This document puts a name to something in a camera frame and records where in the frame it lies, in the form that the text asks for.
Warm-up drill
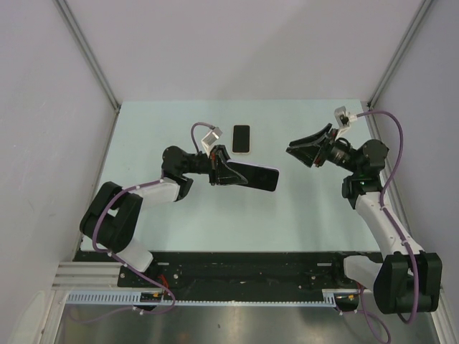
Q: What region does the aluminium frame post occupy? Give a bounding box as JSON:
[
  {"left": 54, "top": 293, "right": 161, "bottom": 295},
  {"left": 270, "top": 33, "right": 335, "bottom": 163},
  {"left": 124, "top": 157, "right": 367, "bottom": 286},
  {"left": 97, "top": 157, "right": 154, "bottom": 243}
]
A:
[
  {"left": 53, "top": 0, "right": 121, "bottom": 114},
  {"left": 365, "top": 0, "right": 437, "bottom": 110}
]

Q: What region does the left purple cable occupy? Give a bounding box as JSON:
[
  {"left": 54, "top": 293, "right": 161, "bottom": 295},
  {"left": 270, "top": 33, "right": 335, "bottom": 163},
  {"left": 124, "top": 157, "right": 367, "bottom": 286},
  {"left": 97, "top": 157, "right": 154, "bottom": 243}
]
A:
[{"left": 67, "top": 123, "right": 219, "bottom": 325}]

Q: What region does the aluminium rail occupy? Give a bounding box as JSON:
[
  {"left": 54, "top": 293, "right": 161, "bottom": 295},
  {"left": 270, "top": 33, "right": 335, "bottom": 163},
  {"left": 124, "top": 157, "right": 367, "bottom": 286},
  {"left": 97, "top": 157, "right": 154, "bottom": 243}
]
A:
[
  {"left": 52, "top": 261, "right": 126, "bottom": 290},
  {"left": 365, "top": 102, "right": 459, "bottom": 344}
]

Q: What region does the front aluminium rail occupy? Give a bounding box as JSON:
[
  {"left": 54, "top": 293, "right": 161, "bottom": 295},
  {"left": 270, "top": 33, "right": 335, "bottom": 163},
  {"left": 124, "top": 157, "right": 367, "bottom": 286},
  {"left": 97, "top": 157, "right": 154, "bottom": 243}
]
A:
[{"left": 52, "top": 261, "right": 126, "bottom": 290}]

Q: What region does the right aluminium frame post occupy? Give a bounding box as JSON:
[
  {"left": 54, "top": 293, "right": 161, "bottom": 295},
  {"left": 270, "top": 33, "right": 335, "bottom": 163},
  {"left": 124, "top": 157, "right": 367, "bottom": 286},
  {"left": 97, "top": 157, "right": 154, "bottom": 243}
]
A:
[{"left": 365, "top": 0, "right": 437, "bottom": 110}]

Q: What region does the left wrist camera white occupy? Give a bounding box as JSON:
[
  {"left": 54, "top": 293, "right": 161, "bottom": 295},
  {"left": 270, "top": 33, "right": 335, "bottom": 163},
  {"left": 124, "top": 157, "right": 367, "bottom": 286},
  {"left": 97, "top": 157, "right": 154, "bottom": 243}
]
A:
[{"left": 201, "top": 127, "right": 222, "bottom": 156}]

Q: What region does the left aluminium frame post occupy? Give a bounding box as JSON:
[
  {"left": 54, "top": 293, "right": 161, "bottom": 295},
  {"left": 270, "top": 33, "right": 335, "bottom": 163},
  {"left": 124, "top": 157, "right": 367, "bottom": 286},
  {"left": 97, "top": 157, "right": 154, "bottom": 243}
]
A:
[{"left": 53, "top": 0, "right": 121, "bottom": 114}]

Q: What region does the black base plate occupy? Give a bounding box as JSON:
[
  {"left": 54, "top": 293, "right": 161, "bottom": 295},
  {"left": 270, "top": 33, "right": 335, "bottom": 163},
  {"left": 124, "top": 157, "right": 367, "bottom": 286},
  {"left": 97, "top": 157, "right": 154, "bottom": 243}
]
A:
[{"left": 73, "top": 250, "right": 392, "bottom": 302}]

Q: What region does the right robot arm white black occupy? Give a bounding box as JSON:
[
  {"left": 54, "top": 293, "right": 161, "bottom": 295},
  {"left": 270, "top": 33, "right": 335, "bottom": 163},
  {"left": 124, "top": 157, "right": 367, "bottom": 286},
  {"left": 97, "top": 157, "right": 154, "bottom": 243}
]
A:
[{"left": 286, "top": 125, "right": 443, "bottom": 315}]

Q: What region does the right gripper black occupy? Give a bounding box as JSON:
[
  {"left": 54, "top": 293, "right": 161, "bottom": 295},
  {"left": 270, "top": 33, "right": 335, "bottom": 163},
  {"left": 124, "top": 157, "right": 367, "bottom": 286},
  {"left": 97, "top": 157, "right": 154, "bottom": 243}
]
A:
[{"left": 286, "top": 123, "right": 360, "bottom": 174}]

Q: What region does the right side aluminium rail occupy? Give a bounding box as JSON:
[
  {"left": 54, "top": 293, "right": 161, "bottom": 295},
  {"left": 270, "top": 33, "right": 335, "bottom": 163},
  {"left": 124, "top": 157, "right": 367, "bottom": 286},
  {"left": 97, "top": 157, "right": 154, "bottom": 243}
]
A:
[{"left": 365, "top": 102, "right": 459, "bottom": 344}]

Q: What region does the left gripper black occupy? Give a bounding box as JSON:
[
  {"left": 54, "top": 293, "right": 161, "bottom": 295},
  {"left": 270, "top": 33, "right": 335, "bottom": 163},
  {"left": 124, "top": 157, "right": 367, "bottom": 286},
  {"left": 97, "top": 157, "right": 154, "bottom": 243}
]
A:
[{"left": 181, "top": 144, "right": 248, "bottom": 186}]

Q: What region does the grey slotted cable duct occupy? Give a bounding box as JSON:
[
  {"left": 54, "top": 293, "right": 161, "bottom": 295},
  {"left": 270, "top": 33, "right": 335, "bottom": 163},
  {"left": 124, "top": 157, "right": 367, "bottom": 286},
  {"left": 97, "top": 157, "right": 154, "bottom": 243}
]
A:
[{"left": 66, "top": 289, "right": 359, "bottom": 307}]

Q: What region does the phone in beige case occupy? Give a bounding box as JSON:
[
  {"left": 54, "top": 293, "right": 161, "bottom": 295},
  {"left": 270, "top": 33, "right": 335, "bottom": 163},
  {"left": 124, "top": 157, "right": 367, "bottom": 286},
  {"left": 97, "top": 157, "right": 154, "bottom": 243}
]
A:
[{"left": 232, "top": 125, "right": 250, "bottom": 154}]

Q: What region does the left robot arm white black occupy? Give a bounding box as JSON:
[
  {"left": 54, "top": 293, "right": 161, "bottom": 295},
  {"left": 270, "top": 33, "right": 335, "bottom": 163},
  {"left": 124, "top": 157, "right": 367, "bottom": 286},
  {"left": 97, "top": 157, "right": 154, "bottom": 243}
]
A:
[{"left": 80, "top": 145, "right": 249, "bottom": 287}]

